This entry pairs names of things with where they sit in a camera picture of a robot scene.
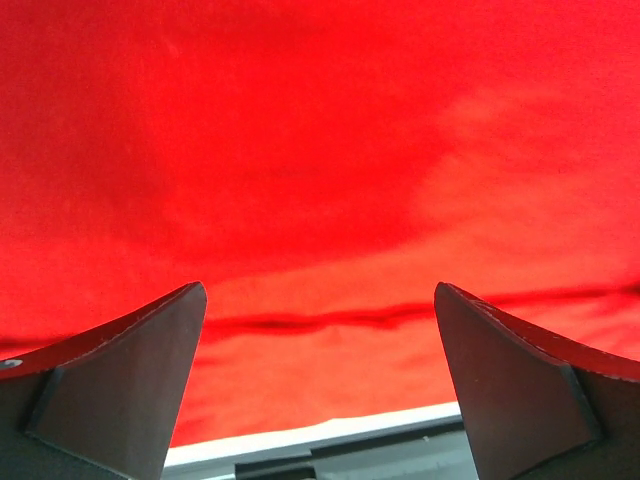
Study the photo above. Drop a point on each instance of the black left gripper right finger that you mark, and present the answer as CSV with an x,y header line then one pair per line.
x,y
535,404

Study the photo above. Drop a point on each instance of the red t shirt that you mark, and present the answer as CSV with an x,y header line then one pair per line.
x,y
320,166

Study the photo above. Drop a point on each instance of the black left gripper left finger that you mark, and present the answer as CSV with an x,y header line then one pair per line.
x,y
102,404

